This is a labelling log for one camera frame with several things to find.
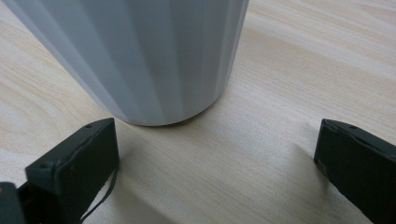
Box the white ribbed cup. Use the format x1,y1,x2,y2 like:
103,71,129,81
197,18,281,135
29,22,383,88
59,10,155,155
2,0,250,127

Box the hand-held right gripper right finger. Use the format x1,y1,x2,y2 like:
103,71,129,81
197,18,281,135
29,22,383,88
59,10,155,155
313,119,396,224

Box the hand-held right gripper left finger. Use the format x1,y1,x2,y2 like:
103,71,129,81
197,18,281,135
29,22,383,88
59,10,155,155
18,117,120,224

